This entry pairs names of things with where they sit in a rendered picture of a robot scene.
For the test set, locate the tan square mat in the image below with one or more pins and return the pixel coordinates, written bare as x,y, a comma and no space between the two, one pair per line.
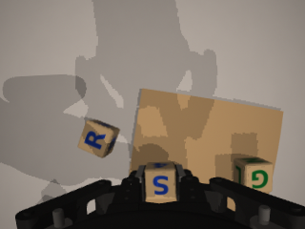
204,135

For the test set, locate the tan wooden block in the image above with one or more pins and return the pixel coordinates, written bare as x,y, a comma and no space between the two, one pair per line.
160,180
98,138
254,172

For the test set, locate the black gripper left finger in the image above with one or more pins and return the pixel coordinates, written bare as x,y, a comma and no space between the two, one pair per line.
65,210

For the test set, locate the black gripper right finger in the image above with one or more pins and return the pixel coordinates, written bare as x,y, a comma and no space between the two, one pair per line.
253,208

